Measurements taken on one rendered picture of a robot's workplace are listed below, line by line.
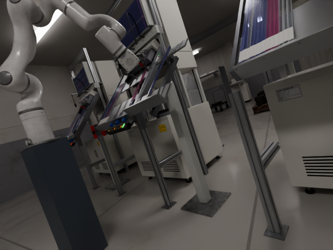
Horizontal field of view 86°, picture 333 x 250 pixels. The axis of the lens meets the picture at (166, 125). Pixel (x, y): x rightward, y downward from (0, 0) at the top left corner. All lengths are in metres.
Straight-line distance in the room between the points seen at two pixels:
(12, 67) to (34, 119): 0.28
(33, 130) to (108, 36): 0.64
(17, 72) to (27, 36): 0.20
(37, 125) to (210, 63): 9.25
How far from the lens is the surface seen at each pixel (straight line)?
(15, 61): 1.24
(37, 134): 1.18
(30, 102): 1.21
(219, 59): 9.82
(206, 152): 1.81
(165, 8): 2.04
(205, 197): 1.28
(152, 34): 1.75
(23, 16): 1.28
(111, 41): 1.13
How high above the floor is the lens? 0.65
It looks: 4 degrees down
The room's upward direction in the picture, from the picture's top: 19 degrees counter-clockwise
